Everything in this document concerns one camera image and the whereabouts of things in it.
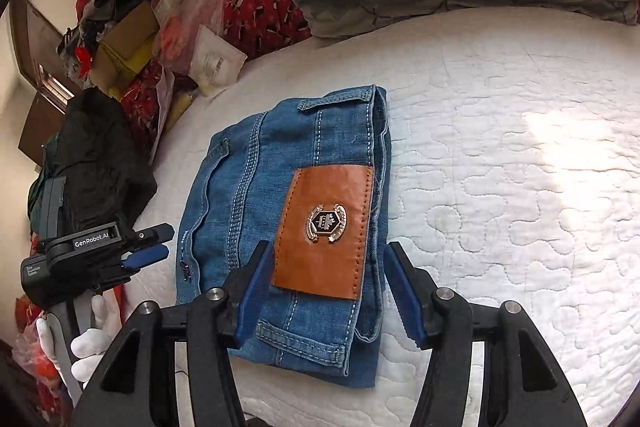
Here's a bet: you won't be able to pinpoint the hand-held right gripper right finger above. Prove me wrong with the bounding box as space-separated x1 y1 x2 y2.
382 241 591 427

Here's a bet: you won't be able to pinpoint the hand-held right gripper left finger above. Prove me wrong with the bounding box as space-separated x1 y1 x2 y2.
72 239 276 427

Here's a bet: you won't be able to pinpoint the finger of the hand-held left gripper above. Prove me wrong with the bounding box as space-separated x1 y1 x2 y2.
131 223 175 248
120 245 169 270

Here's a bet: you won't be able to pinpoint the blue denim pants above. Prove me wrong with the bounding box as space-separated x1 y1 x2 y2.
175 84 393 390

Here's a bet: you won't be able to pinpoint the person's left hand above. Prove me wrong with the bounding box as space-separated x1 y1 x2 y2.
35 294 114 380

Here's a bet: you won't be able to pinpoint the dark green cloth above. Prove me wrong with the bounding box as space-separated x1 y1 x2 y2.
27 172 53 228

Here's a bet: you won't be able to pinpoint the red orange cloth bundle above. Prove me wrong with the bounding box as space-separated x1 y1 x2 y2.
12 292 66 413

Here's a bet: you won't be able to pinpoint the black jacket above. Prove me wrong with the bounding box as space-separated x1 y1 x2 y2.
42 88 158 238

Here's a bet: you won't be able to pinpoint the yellow packet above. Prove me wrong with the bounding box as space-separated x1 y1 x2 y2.
165 89 198 132

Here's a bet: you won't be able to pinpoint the white quilted bed cover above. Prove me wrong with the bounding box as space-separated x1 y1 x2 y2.
120 4 640 427

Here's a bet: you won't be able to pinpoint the brown wooden cabinet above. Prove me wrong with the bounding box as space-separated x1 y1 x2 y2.
17 94 68 168

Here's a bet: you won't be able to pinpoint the yellow box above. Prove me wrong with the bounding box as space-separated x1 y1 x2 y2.
107 39 158 100

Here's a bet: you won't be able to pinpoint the white paper packet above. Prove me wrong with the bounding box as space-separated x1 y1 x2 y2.
189 25 248 98

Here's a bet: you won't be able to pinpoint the clear plastic bag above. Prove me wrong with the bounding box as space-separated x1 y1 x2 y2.
150 0 241 75

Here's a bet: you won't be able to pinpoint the brown cardboard box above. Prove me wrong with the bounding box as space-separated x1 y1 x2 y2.
97 1 161 62

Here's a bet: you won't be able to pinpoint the wooden door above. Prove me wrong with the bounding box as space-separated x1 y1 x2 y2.
10 0 78 112

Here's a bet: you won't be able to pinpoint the red floral cloth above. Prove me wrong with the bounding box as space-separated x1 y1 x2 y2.
117 0 313 148

